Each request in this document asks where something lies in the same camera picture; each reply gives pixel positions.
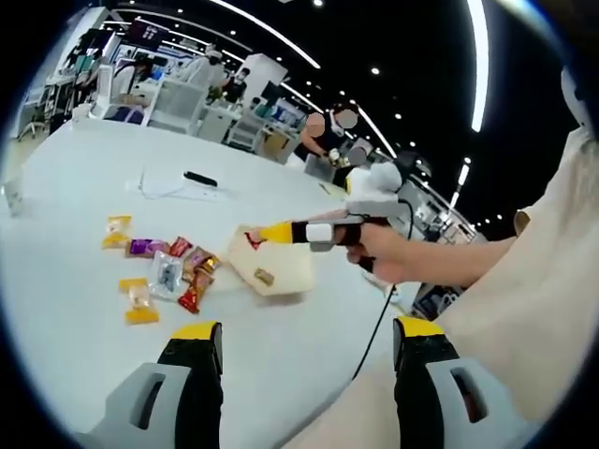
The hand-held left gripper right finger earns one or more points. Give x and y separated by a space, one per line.
416 397

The red white-print food packet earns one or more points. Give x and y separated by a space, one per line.
255 239

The person's right hand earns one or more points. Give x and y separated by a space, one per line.
393 255

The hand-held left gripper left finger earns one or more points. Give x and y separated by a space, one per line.
196 397

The grey box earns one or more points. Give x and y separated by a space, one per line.
320 168

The white square pillar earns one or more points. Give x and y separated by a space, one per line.
262 72

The black oblong device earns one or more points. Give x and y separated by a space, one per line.
200 178

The dark hanging sign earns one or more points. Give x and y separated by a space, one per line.
147 32

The long ceiling strip light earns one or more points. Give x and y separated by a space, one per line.
479 70
267 33

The red food bar packet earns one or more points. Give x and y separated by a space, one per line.
180 246

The cream rectangular container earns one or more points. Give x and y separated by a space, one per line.
281 266

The purple food packet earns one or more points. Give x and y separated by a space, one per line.
145 247

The yellow-ended clear food packet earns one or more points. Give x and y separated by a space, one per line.
117 231
139 301

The clear silver food packet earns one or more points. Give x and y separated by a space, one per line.
166 276

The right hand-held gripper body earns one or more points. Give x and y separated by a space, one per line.
374 206

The small gold food packet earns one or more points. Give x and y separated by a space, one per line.
264 276

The brown cardboard box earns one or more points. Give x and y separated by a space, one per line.
278 145

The white mesh office chair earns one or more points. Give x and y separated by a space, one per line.
178 105
104 91

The white paper cup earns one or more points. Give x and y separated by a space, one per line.
14 198

